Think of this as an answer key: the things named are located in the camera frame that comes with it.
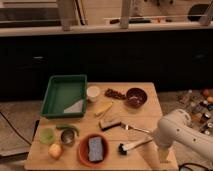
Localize blue grey sponge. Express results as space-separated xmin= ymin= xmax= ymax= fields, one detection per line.
xmin=88 ymin=136 xmax=103 ymax=162

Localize green plastic cup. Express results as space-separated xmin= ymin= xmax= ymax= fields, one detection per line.
xmin=39 ymin=128 xmax=55 ymax=145

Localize purple bowl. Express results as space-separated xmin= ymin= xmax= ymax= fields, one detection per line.
xmin=126 ymin=88 xmax=148 ymax=108

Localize grey cloth in tray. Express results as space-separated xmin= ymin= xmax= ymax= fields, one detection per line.
xmin=64 ymin=100 xmax=83 ymax=113

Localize small metal cup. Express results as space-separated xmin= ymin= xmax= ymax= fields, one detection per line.
xmin=61 ymin=129 xmax=75 ymax=146

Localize green plastic tray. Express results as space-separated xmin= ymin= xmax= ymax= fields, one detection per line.
xmin=41 ymin=75 xmax=87 ymax=119

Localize white cup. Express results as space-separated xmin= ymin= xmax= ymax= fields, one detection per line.
xmin=87 ymin=86 xmax=100 ymax=102

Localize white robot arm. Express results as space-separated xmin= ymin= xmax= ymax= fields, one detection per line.
xmin=152 ymin=109 xmax=213 ymax=162

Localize green pepper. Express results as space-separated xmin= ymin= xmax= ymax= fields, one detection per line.
xmin=55 ymin=124 xmax=80 ymax=136

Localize black floor cable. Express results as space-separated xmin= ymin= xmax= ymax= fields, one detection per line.
xmin=178 ymin=162 xmax=210 ymax=171

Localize orange bowl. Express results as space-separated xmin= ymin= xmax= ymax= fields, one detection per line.
xmin=77 ymin=133 xmax=109 ymax=168

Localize wooden block eraser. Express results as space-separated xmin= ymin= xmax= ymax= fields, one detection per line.
xmin=99 ymin=116 xmax=121 ymax=131

